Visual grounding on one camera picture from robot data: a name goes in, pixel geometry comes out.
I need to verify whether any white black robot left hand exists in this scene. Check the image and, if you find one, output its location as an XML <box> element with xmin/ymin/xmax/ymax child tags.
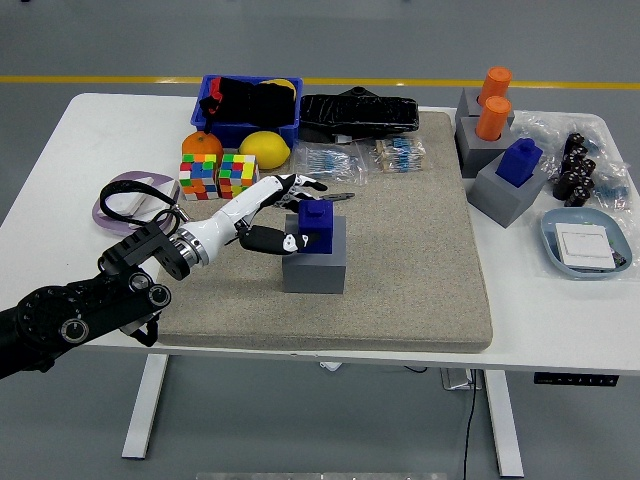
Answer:
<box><xmin>187</xmin><ymin>173</ymin><xmax>329</xmax><ymax>261</ymax></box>

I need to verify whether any blue square seal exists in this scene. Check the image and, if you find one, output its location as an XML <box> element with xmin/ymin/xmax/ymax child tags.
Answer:
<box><xmin>494</xmin><ymin>137</ymin><xmax>544</xmax><ymax>190</ymax></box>
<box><xmin>297</xmin><ymin>199</ymin><xmax>335</xmax><ymax>255</ymax></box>

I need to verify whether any grey seal holder block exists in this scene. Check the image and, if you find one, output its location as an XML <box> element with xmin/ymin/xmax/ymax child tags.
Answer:
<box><xmin>281</xmin><ymin>214</ymin><xmax>348</xmax><ymax>295</ymax></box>
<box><xmin>456</xmin><ymin>87</ymin><xmax>516</xmax><ymax>126</ymax></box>
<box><xmin>467</xmin><ymin>152</ymin><xmax>550</xmax><ymax>230</ymax></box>
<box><xmin>453</xmin><ymin>115</ymin><xmax>512</xmax><ymax>179</ymax></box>

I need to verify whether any orange round seal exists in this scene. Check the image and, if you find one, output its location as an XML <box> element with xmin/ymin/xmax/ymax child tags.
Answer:
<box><xmin>478</xmin><ymin>66</ymin><xmax>514</xmax><ymax>107</ymax></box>
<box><xmin>474</xmin><ymin>95</ymin><xmax>513</xmax><ymax>142</ymax></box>

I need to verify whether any colourful puzzle cube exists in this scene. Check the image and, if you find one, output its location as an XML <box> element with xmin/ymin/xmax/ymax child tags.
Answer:
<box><xmin>178</xmin><ymin>152</ymin><xmax>220</xmax><ymax>202</ymax></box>
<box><xmin>217</xmin><ymin>153</ymin><xmax>261</xmax><ymax>202</ymax></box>

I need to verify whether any purple tray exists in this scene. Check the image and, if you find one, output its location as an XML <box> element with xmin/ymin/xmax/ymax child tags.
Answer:
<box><xmin>91</xmin><ymin>170</ymin><xmax>180</xmax><ymax>239</ymax></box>

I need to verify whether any orange fruit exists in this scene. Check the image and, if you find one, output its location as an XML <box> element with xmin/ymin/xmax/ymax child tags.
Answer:
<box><xmin>181</xmin><ymin>131</ymin><xmax>225</xmax><ymax>161</ymax></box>

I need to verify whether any yellow lemon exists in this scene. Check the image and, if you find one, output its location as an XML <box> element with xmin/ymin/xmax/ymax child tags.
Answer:
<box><xmin>238</xmin><ymin>130</ymin><xmax>292</xmax><ymax>170</ymax></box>

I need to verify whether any blue plastic bin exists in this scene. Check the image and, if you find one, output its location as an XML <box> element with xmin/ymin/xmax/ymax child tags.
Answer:
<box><xmin>190</xmin><ymin>74</ymin><xmax>305</xmax><ymax>149</ymax></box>

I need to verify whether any black cloth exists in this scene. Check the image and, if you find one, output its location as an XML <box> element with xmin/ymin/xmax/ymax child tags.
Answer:
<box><xmin>199</xmin><ymin>76</ymin><xmax>297</xmax><ymax>126</ymax></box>

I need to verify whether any clear bag of resistors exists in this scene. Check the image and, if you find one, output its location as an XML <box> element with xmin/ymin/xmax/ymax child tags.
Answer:
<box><xmin>357</xmin><ymin>135</ymin><xmax>429</xmax><ymax>175</ymax></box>
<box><xmin>289</xmin><ymin>141</ymin><xmax>370</xmax><ymax>187</ymax></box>

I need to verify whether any black wrapped keyboard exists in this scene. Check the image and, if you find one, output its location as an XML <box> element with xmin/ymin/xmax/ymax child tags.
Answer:
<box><xmin>298</xmin><ymin>85</ymin><xmax>420</xmax><ymax>144</ymax></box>

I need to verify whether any beige fabric mat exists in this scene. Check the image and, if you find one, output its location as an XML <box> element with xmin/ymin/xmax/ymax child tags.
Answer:
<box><xmin>148</xmin><ymin>110</ymin><xmax>495</xmax><ymax>355</ymax></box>

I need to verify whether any white table leg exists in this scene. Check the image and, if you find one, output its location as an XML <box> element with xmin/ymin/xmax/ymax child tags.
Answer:
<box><xmin>121</xmin><ymin>353</ymin><xmax>170</xmax><ymax>460</ymax></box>
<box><xmin>482</xmin><ymin>369</ymin><xmax>525</xmax><ymax>479</ymax></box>

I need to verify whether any blue-grey tray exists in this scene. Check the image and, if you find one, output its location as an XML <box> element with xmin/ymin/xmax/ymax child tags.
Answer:
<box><xmin>540</xmin><ymin>207</ymin><xmax>634</xmax><ymax>280</ymax></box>

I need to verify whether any clear plastic bag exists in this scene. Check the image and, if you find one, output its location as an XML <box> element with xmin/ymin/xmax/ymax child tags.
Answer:
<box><xmin>512</xmin><ymin>110</ymin><xmax>632</xmax><ymax>204</ymax></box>

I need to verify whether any black table control panel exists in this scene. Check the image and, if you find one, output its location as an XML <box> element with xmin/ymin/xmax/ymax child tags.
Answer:
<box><xmin>532</xmin><ymin>372</ymin><xmax>620</xmax><ymax>388</ymax></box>

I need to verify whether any white switch panel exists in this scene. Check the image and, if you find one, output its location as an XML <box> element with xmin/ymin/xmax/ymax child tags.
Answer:
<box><xmin>99</xmin><ymin>175</ymin><xmax>155</xmax><ymax>218</ymax></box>
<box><xmin>128</xmin><ymin>179</ymin><xmax>180</xmax><ymax>229</ymax></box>
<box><xmin>554</xmin><ymin>222</ymin><xmax>617</xmax><ymax>272</ymax></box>

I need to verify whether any black power cable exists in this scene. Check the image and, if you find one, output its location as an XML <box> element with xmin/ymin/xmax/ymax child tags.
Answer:
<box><xmin>459</xmin><ymin>368</ymin><xmax>481</xmax><ymax>480</ymax></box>

